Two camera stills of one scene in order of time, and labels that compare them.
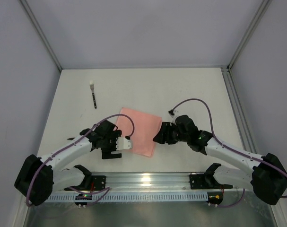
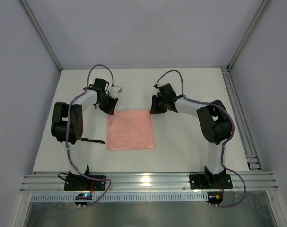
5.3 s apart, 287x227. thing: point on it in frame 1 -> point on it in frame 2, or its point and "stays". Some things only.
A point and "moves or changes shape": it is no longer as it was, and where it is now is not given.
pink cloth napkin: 146,126 moves or changes shape
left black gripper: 110,153 -> 106,103
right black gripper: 167,133 -> 158,104
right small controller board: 215,197 stays
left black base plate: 96,183 stays
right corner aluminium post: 264,7 stays
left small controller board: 82,196 stays
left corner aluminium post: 30,13 stays
